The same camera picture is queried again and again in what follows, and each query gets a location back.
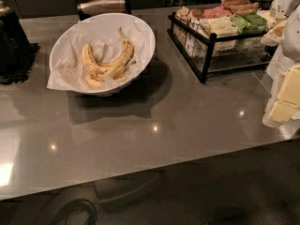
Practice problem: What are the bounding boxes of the small bottom banana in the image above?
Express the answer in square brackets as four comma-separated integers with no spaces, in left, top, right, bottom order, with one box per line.
[84,74,101,89]

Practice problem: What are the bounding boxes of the black woven mat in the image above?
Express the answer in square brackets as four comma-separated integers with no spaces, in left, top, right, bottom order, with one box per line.
[0,43,40,85]

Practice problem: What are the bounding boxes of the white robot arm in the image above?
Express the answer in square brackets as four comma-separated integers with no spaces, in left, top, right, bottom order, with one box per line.
[262,8,300,128]

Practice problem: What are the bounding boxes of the brown snack packets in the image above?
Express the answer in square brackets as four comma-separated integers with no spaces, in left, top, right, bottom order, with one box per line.
[220,0,259,15]

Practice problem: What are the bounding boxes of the white bowl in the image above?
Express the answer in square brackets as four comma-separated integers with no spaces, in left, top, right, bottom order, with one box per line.
[49,12,157,97]

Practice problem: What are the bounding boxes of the black coffee pot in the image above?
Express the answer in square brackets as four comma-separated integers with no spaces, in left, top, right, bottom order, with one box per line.
[0,1,32,74]

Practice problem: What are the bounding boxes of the green snack packets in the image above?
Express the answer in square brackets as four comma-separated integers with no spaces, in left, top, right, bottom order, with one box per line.
[231,13,267,34]

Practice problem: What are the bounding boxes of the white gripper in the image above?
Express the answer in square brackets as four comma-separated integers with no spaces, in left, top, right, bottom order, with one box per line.
[262,45,300,128]

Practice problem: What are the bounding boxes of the pink snack packets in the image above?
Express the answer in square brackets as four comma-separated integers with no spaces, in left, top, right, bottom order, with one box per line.
[203,6,232,19]

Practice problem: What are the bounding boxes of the black wire snack rack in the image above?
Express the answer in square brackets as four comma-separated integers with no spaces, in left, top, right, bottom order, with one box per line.
[167,13,271,83]

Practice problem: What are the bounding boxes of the black cable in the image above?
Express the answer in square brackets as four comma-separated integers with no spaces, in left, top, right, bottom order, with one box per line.
[51,198,101,225]

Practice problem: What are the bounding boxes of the cream snack packets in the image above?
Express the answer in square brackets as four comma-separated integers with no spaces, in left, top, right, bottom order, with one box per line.
[200,16,238,38]

